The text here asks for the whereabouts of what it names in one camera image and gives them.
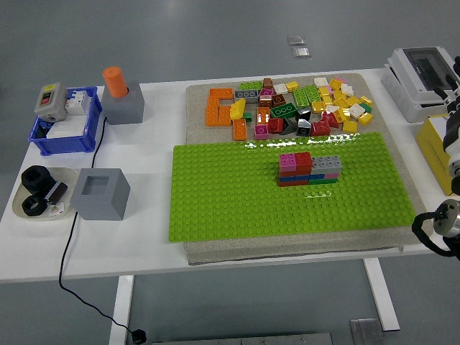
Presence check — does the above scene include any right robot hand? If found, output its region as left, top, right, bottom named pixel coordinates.
left=433, top=55, right=460, bottom=159

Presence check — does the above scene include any red sloped toy brick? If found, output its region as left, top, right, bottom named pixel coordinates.
left=321, top=111, right=341, bottom=129

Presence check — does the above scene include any grey long toy brick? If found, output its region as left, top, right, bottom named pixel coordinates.
left=310, top=155, right=343, bottom=172

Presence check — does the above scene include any blue long toy brick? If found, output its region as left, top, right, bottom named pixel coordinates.
left=279, top=174, right=325, bottom=182

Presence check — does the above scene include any pink square toy brick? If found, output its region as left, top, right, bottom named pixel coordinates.
left=279, top=153, right=298, bottom=171

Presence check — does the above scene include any dark green hollow brick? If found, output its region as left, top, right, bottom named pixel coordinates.
left=270, top=103, right=299, bottom=119

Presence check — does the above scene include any grey hollow toy brick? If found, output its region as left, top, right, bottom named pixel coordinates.
left=234, top=89, right=260, bottom=104

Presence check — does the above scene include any yellow sloped toy brick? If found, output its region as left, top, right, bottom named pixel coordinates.
left=229, top=98, right=247, bottom=121

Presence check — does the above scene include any green studded baseplate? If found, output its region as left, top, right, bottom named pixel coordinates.
left=167, top=132, right=418, bottom=243

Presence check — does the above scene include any yellow cardboard box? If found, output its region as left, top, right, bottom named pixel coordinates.
left=415, top=114, right=454, bottom=197

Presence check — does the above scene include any white table leg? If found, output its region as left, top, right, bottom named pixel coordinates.
left=362, top=257, right=401, bottom=332
left=108, top=275, right=136, bottom=345

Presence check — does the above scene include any small grey metal plate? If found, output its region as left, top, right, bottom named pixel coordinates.
left=349, top=318, right=385, bottom=345

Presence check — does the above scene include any grey-brown foam mat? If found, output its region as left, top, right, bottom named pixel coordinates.
left=185, top=73, right=434, bottom=267

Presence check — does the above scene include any long grey metal plate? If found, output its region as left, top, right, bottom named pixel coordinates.
left=150, top=332, right=334, bottom=345

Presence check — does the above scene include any grey block with round hole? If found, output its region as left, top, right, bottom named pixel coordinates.
left=101, top=80, right=146, bottom=127

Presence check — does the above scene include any orange cylinder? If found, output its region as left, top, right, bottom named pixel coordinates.
left=102, top=65, right=130, bottom=99

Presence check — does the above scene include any grey cube with square recess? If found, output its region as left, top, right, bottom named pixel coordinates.
left=69, top=167, right=132, bottom=221

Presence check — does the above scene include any white circuit breaker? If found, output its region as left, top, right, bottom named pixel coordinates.
left=65, top=89, right=91, bottom=116

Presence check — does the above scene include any beige tray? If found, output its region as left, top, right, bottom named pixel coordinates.
left=11, top=165, right=80, bottom=221

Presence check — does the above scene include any blue plastic bin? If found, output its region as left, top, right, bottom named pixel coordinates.
left=27, top=86, right=104, bottom=157

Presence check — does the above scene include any brown sanding drum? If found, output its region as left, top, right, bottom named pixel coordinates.
left=43, top=181, right=70, bottom=203

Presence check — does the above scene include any white warning tag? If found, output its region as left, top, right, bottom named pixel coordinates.
left=48, top=201, right=66, bottom=219

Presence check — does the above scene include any black part in bin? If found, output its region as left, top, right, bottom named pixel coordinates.
left=34, top=120, right=55, bottom=140

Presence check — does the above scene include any large black nut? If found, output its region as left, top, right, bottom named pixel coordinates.
left=21, top=165, right=55, bottom=190

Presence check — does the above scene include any small black nut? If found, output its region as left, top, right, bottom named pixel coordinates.
left=21, top=195, right=49, bottom=218

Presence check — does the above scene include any white electrical enclosure box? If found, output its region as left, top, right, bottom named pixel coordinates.
left=380, top=46, right=460, bottom=124

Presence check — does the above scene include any black power cord with plug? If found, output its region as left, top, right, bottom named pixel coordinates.
left=58, top=114, right=148, bottom=344

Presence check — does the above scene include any white flat switch plate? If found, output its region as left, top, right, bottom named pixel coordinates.
left=46, top=118, right=88, bottom=139

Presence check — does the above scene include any grey push-button switch box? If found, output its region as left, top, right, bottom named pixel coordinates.
left=34, top=81, right=70, bottom=121

